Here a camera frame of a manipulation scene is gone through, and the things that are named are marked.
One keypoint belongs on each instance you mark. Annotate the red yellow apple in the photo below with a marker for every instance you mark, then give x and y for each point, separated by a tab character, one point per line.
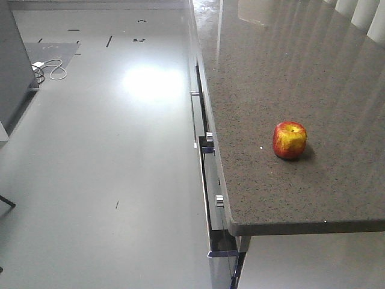
289	140

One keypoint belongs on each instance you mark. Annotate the chrome drawer knob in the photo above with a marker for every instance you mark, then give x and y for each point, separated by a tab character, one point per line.
209	137
219	201

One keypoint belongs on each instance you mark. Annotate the grey cabinet at left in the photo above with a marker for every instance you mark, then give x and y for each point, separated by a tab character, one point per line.
17	78

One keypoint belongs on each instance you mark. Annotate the middle chrome drawer knob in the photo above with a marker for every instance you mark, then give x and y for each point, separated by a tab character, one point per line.
209	137

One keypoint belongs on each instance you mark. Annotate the lower chrome drawer knob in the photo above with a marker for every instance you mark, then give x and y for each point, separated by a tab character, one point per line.
219	201

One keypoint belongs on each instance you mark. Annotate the grey speckled kitchen counter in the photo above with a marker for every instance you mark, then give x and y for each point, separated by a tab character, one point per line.
316	221

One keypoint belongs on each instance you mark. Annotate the white power adapter with cable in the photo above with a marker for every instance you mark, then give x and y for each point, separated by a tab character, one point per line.
39	68

